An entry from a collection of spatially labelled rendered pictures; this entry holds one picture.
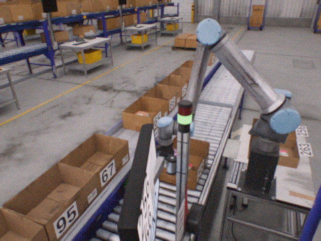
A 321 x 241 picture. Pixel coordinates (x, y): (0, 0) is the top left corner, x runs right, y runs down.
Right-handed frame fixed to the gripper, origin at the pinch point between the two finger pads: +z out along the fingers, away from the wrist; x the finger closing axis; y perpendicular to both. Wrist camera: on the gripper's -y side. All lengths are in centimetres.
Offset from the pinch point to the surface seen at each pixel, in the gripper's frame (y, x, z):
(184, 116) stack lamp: 29, -51, -68
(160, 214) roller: 7.2, -21.5, 19.6
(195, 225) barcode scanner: 35, -48, -12
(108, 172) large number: -29.1, -20.9, -2.9
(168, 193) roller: 5.4, -2.5, 20.0
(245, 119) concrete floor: 45, 282, 94
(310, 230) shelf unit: 69, -70, -50
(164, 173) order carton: -1.0, 7.3, 12.1
